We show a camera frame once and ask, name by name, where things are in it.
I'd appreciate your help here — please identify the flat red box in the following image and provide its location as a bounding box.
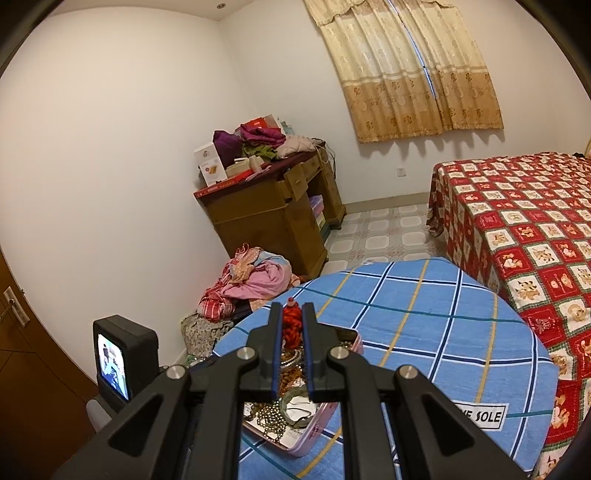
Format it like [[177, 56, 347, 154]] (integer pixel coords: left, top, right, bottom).
[[194, 168, 254, 200]]

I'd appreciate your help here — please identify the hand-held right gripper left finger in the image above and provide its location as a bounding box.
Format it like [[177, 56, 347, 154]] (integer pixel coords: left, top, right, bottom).
[[51, 302, 283, 480]]

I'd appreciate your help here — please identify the red coral bracelet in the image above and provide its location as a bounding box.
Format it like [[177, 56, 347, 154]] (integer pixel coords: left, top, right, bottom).
[[283, 299, 305, 352]]

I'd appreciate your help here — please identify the pink tin box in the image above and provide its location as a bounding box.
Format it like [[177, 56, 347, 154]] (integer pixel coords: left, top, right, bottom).
[[242, 329, 363, 457]]

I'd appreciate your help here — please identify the red printed bedspread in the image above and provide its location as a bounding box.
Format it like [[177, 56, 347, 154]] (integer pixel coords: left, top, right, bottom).
[[427, 150, 591, 480]]

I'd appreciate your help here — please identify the beige patterned curtain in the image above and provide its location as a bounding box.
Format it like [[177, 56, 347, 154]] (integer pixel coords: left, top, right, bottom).
[[302, 0, 504, 144]]

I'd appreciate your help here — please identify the small red box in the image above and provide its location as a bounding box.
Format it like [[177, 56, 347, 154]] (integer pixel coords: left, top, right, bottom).
[[240, 117, 278, 134]]

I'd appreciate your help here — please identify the magenta garment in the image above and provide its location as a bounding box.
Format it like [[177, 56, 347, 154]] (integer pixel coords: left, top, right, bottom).
[[239, 124, 287, 146]]

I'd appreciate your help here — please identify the white cable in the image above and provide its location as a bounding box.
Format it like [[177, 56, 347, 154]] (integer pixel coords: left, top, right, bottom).
[[314, 138, 338, 176]]

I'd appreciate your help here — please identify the metal ball chain necklace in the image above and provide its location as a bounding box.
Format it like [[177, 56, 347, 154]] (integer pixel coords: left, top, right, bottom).
[[245, 401, 289, 444]]

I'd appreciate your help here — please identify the pile of pink clothes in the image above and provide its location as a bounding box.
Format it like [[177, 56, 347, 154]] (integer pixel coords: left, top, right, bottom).
[[198, 244, 301, 324]]

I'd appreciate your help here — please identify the green cloth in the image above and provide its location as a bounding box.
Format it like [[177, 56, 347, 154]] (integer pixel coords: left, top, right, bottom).
[[242, 144, 278, 162]]

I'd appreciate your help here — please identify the stack of boxes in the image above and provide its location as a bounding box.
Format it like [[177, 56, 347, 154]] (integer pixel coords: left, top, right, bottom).
[[308, 195, 328, 232]]

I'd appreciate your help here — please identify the blue plaid towel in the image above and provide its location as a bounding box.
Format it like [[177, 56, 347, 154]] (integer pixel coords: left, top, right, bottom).
[[212, 258, 557, 480]]

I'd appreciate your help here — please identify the brown wooden desk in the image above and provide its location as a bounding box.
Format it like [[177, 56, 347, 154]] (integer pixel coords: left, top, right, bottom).
[[194, 150, 347, 282]]

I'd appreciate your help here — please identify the white box with orange print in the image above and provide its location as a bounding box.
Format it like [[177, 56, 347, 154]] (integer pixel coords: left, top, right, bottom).
[[194, 143, 228, 188]]

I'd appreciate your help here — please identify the metal door handle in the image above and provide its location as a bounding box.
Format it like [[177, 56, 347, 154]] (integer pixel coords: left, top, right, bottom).
[[2, 286, 31, 328]]

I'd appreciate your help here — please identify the pink quilted garment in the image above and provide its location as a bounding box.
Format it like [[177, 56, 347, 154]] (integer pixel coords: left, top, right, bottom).
[[276, 135, 319, 160]]

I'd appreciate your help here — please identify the orange bead necklace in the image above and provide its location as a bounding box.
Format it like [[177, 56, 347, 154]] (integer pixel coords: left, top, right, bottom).
[[277, 348, 308, 388]]

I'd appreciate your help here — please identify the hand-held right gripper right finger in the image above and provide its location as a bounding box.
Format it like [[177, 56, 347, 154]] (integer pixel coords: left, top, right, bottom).
[[301, 302, 530, 480]]

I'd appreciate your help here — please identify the brown wooden door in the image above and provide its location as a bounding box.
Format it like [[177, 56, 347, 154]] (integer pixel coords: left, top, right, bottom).
[[0, 251, 112, 480]]

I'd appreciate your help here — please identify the purple cloth bag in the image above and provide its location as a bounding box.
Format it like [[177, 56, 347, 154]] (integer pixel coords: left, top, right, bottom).
[[212, 130, 243, 167]]

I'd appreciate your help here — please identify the beige box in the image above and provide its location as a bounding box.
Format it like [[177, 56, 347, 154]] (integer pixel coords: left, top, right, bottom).
[[226, 157, 264, 178]]

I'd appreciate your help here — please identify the green bangle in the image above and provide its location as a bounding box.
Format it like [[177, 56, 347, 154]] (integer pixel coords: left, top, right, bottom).
[[277, 387, 319, 428]]

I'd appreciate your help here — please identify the floral cloth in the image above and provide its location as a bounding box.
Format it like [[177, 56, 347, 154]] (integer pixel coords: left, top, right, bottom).
[[180, 313, 236, 361]]

